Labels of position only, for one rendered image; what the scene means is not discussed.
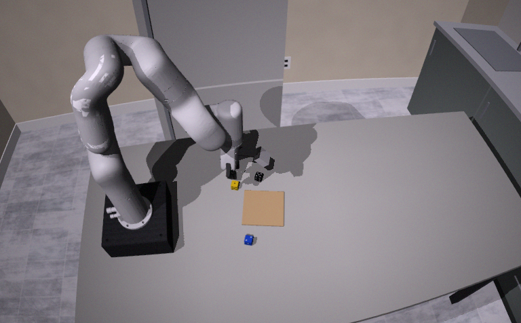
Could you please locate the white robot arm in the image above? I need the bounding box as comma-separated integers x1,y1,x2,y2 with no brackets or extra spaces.
71,35,244,229

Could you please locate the black die with white pips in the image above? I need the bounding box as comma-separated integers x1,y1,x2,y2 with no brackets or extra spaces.
254,172,263,182

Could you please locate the tan flat square mat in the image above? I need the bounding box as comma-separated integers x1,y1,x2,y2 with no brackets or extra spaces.
242,190,284,227

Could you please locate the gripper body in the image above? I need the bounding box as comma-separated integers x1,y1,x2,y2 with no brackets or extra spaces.
220,143,242,171

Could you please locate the blue die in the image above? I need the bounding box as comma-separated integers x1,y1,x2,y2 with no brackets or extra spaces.
244,235,253,246

